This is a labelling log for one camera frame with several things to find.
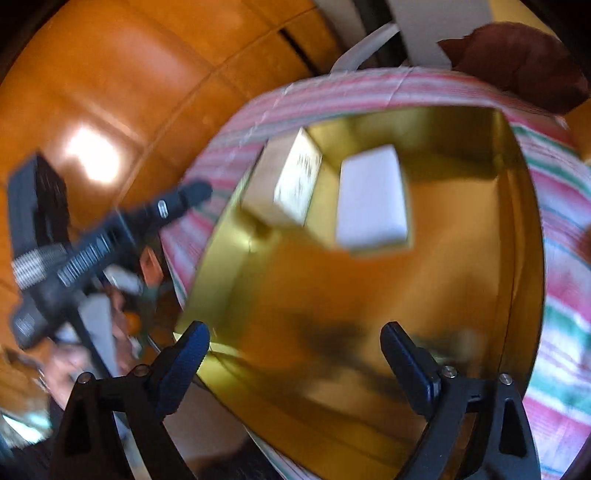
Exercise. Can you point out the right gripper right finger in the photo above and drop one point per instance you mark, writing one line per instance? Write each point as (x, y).
(416, 370)

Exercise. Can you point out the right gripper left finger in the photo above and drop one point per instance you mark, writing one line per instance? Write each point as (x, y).
(177, 366)

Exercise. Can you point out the white soap box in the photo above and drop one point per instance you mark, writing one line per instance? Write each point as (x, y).
(372, 208)

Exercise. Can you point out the tall cream medicine box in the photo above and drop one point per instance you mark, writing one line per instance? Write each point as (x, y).
(282, 182)

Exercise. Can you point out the person left hand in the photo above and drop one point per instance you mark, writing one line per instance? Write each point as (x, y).
(64, 364)

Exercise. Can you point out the gold metal tray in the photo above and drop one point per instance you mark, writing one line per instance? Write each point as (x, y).
(295, 320)

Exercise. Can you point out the wooden wardrobe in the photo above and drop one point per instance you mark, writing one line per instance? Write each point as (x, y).
(122, 97)

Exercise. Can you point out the maroon jacket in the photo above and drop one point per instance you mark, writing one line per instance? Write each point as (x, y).
(522, 60)

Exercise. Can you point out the grey yellow blue chair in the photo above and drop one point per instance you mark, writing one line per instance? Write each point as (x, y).
(422, 24)

